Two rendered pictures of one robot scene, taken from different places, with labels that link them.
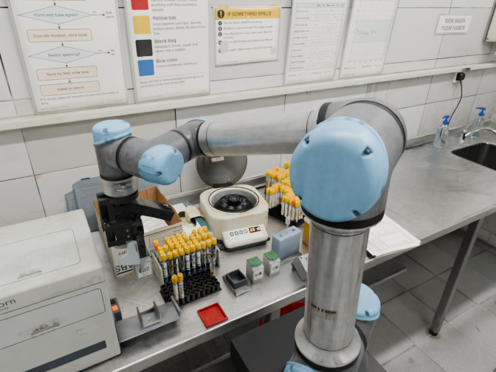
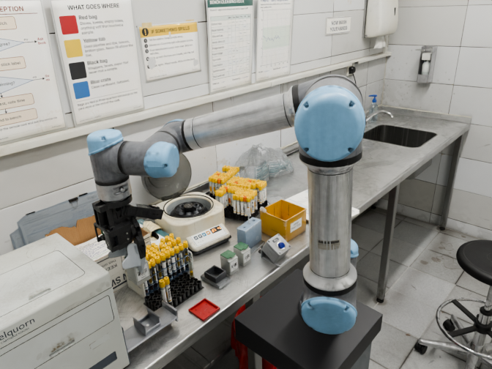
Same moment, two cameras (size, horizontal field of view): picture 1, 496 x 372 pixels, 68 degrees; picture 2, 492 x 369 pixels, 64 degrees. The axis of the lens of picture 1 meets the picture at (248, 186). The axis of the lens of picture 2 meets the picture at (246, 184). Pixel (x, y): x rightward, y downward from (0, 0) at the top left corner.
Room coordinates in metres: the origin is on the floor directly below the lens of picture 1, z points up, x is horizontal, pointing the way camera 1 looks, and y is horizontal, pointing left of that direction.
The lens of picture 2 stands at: (-0.18, 0.21, 1.71)
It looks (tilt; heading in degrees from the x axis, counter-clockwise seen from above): 24 degrees down; 344
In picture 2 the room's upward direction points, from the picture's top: 2 degrees counter-clockwise
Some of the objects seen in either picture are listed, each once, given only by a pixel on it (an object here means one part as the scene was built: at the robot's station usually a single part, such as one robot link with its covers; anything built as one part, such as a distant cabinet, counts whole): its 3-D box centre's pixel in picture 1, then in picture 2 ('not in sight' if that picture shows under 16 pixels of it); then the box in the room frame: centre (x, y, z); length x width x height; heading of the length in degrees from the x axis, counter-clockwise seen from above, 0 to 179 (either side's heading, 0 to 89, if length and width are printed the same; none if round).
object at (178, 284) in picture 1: (190, 277); (172, 281); (0.85, 0.17, 0.93); 0.17 x 0.09 x 0.11; 121
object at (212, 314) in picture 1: (212, 314); (204, 309); (0.76, 0.09, 0.88); 0.07 x 0.07 x 0.01; 31
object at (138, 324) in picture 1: (141, 320); (140, 328); (0.69, 0.28, 0.92); 0.21 x 0.07 x 0.05; 121
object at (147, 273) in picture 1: (142, 264); (137, 269); (0.71, 0.26, 1.11); 0.05 x 0.04 x 0.06; 29
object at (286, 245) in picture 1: (286, 244); (249, 235); (1.04, -0.14, 0.92); 0.10 x 0.07 x 0.10; 127
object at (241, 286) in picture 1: (236, 280); (215, 275); (0.89, 0.03, 0.89); 0.09 x 0.05 x 0.04; 33
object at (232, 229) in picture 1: (235, 213); (192, 220); (1.21, 0.05, 0.94); 0.30 x 0.24 x 0.12; 22
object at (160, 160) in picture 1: (156, 158); (153, 156); (0.66, 0.18, 1.42); 0.11 x 0.11 x 0.08; 59
